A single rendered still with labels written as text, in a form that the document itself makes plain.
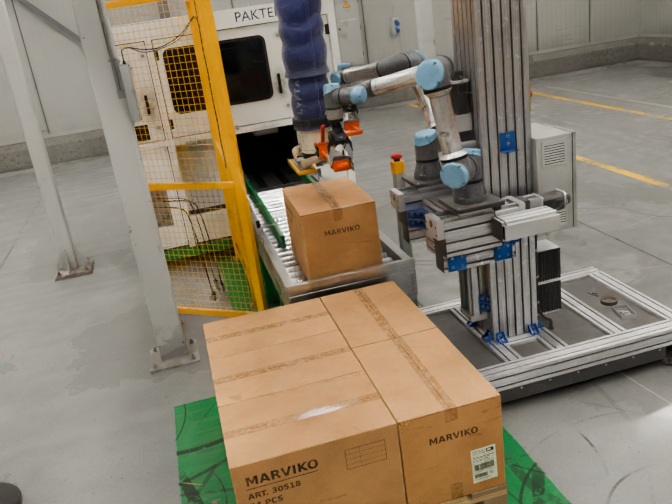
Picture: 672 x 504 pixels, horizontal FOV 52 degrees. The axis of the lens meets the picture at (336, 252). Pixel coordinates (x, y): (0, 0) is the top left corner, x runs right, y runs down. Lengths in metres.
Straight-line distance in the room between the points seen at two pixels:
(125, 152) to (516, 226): 2.15
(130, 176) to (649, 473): 2.95
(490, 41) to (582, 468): 1.86
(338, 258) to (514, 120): 1.12
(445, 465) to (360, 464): 0.33
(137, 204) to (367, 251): 1.34
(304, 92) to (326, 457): 1.90
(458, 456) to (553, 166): 1.45
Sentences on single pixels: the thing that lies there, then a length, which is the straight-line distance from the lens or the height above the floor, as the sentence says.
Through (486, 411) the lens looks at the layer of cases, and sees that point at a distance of 2.63.
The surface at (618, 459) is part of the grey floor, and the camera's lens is 3.24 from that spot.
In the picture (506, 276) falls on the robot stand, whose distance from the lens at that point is 3.50.
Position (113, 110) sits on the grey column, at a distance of 3.98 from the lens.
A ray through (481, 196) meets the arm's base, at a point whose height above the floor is 1.06.
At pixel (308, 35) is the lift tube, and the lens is 3.58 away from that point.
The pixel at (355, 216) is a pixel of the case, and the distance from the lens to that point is 3.57.
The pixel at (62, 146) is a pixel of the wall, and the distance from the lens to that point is 12.15.
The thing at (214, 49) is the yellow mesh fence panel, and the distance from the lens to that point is 4.02.
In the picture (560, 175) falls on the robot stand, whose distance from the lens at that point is 3.43.
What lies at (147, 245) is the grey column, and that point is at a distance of 4.14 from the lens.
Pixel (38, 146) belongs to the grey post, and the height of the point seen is 1.13.
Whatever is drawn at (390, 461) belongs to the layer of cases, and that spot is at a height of 0.39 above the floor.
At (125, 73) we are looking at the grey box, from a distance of 3.91.
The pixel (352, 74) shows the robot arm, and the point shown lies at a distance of 3.75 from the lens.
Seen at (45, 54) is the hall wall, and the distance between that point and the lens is 12.17.
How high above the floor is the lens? 1.97
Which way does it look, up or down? 20 degrees down
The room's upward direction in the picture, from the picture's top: 8 degrees counter-clockwise
